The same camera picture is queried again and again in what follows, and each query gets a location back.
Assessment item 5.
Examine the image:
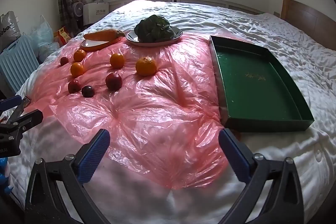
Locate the dark purple plum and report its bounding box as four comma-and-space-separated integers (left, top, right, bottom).
81, 85, 95, 98

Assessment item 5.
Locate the green rectangular tray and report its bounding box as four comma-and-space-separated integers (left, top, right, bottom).
209, 35, 315, 132

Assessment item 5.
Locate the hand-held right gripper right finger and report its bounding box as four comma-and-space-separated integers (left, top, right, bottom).
218, 128, 305, 224

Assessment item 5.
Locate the dark green leafy vegetable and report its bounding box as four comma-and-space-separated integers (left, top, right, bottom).
134, 15, 176, 43

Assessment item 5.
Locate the grey printed bag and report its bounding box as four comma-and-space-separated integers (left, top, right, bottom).
0, 11, 21, 51

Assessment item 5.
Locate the plaid scarf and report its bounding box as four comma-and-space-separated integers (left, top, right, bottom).
58, 0, 71, 28

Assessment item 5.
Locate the large bumpy mandarin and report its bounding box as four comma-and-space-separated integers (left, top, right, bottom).
135, 56, 157, 77

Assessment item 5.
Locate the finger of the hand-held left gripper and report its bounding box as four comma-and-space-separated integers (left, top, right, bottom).
0, 109, 44, 135
0, 95, 32, 123

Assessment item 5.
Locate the pink plastic sheet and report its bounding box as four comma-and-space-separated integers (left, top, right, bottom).
25, 32, 263, 190

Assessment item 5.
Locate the wooden headboard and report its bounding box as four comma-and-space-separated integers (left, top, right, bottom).
281, 0, 336, 51

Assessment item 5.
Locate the white cardboard box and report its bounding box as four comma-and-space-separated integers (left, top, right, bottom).
83, 1, 109, 25

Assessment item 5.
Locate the carrot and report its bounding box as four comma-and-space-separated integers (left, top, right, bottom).
83, 29, 126, 41

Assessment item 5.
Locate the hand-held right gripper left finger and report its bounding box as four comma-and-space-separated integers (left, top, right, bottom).
25, 129, 111, 224

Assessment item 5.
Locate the small smooth orange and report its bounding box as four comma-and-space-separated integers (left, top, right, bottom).
73, 49, 87, 62
110, 53, 125, 69
70, 62, 85, 78

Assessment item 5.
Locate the pale blue plastic bag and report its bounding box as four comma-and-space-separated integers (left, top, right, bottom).
31, 15, 54, 48

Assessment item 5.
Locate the white round plate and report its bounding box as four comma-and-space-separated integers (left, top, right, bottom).
125, 28, 183, 46

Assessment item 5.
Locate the red and yellow box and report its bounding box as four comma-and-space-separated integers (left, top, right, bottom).
54, 26, 72, 47

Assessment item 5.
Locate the person's left hand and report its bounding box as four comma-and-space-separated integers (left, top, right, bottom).
0, 157, 13, 194

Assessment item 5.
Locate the light blue ribbed panel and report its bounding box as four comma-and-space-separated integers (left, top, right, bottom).
0, 34, 40, 93

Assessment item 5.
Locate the orange oval dish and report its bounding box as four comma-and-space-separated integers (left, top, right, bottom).
80, 36, 126, 51

